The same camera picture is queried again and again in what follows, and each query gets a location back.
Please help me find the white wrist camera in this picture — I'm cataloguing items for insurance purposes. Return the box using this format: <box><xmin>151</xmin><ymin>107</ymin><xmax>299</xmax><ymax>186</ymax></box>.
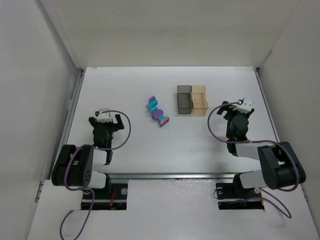
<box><xmin>95</xmin><ymin>108</ymin><xmax>112</xmax><ymax>123</ymax></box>
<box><xmin>233</xmin><ymin>98</ymin><xmax>254</xmax><ymax>114</ymax></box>

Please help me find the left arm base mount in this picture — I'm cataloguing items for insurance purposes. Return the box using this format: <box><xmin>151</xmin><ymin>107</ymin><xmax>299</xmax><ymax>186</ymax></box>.
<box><xmin>92</xmin><ymin>181</ymin><xmax>128</xmax><ymax>211</ymax></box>

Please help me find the teal lego brick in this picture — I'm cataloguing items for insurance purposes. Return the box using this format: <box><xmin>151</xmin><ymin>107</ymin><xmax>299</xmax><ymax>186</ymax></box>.
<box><xmin>147</xmin><ymin>99</ymin><xmax>158</xmax><ymax>115</ymax></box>

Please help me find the orange transparent container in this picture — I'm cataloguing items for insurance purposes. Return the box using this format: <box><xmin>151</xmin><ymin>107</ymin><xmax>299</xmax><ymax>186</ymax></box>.
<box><xmin>191</xmin><ymin>85</ymin><xmax>209</xmax><ymax>116</ymax></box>

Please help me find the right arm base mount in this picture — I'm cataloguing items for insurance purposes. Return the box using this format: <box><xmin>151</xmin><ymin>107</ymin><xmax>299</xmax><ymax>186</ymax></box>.
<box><xmin>213</xmin><ymin>182</ymin><xmax>265</xmax><ymax>210</ymax></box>

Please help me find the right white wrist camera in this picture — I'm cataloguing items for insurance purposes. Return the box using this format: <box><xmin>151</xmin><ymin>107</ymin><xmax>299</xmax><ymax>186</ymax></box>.
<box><xmin>233</xmin><ymin>98</ymin><xmax>254</xmax><ymax>114</ymax></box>

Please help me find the grey transparent container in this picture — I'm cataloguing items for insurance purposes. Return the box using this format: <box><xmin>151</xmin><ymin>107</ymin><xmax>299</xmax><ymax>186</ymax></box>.
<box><xmin>177</xmin><ymin>85</ymin><xmax>193</xmax><ymax>115</ymax></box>

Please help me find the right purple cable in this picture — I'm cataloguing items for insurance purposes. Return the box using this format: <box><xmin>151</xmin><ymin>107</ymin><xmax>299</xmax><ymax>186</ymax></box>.
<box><xmin>207</xmin><ymin>101</ymin><xmax>301</xmax><ymax>220</ymax></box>

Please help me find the purple printed lego brick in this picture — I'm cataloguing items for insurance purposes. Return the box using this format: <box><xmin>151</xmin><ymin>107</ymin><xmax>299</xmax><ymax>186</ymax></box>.
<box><xmin>158</xmin><ymin>115</ymin><xmax>170</xmax><ymax>127</ymax></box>

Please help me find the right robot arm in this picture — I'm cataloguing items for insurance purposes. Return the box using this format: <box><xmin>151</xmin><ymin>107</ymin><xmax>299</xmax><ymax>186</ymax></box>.
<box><xmin>217</xmin><ymin>98</ymin><xmax>306</xmax><ymax>190</ymax></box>

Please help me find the aluminium rail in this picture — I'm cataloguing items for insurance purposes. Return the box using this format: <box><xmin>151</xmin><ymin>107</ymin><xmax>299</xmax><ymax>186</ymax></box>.
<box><xmin>108</xmin><ymin>172</ymin><xmax>236</xmax><ymax>180</ymax></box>

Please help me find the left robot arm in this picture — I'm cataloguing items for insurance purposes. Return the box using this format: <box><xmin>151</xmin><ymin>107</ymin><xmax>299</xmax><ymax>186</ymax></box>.
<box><xmin>51</xmin><ymin>109</ymin><xmax>125</xmax><ymax>190</ymax></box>

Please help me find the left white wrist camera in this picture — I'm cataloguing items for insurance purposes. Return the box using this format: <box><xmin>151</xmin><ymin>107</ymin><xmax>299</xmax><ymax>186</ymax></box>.
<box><xmin>95</xmin><ymin>108</ymin><xmax>112</xmax><ymax>123</ymax></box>

